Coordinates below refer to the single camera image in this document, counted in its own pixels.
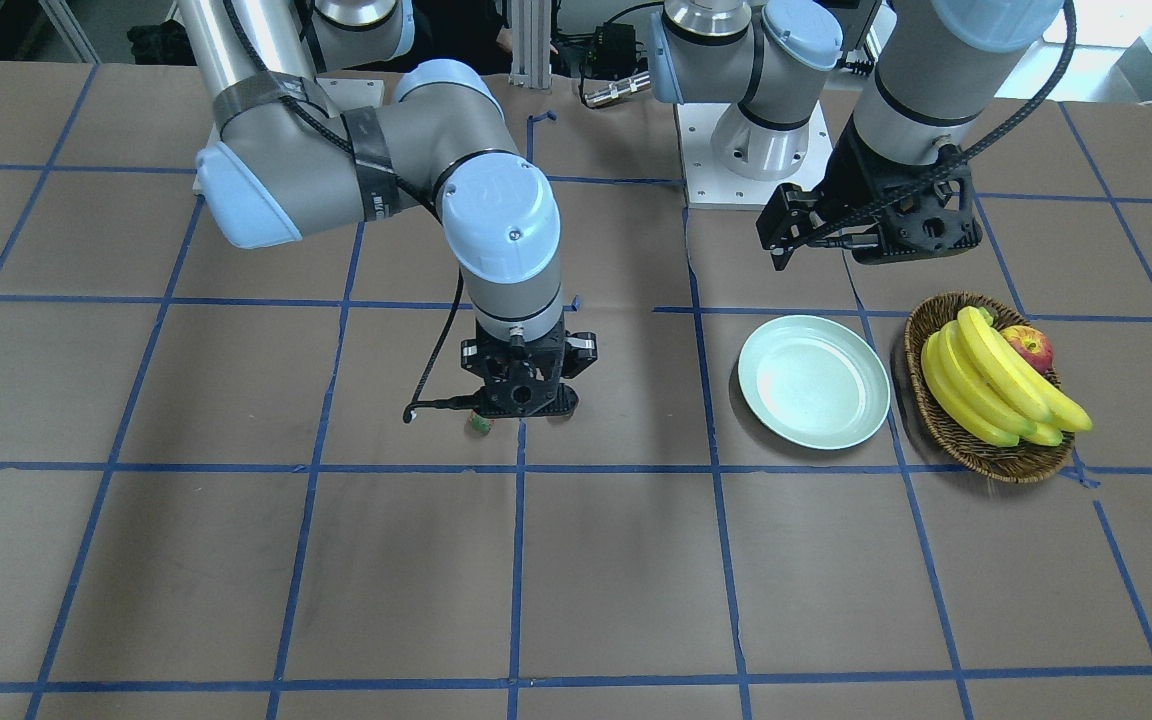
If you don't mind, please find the pale green plate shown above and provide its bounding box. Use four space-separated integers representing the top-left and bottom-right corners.
736 314 892 450

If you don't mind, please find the brown wicker basket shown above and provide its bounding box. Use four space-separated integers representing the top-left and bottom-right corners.
890 291 1075 483

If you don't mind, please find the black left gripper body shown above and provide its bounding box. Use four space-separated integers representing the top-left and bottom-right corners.
814 145 982 265

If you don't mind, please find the red far strawberry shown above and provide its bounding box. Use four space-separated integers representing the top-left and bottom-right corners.
467 414 494 435

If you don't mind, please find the red yellow apple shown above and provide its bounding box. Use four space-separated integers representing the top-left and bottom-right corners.
1000 325 1053 374

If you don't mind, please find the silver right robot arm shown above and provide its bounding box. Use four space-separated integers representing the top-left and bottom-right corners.
179 1 598 418

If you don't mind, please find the yellow banana bunch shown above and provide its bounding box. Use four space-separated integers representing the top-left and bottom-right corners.
922 306 1093 447

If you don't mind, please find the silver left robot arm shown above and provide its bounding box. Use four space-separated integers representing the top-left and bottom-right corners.
647 1 1076 270

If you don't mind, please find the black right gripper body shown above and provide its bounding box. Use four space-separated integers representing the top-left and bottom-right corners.
461 320 599 419

